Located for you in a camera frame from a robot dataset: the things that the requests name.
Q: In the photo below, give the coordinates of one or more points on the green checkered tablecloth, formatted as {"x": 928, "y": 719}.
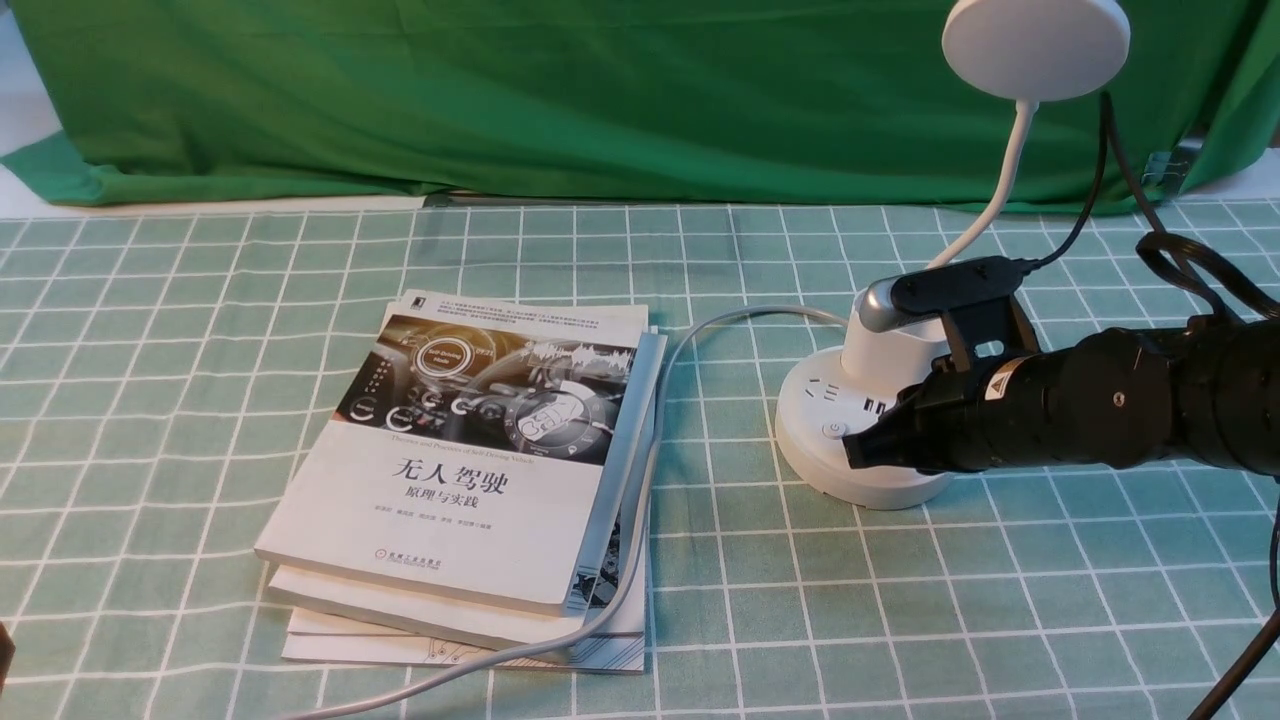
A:
{"x": 164, "y": 376}

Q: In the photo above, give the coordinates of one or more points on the green backdrop cloth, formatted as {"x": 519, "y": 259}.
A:
{"x": 821, "y": 102}

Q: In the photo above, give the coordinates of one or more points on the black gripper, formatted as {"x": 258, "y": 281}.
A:
{"x": 1108, "y": 400}

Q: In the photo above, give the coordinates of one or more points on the middle white book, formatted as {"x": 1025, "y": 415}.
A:
{"x": 327, "y": 605}

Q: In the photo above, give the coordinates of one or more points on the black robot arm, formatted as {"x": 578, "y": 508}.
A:
{"x": 1226, "y": 401}

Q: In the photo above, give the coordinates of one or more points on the metal binder clip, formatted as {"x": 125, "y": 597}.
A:
{"x": 1167, "y": 171}

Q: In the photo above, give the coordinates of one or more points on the top white autonomous driving book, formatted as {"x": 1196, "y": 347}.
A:
{"x": 465, "y": 456}

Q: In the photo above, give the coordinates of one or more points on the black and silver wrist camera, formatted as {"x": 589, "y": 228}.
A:
{"x": 975, "y": 301}

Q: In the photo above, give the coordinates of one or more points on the bottom white book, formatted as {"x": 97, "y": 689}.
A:
{"x": 593, "y": 655}

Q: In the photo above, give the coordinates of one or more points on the white desk lamp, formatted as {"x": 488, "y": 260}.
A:
{"x": 1027, "y": 52}

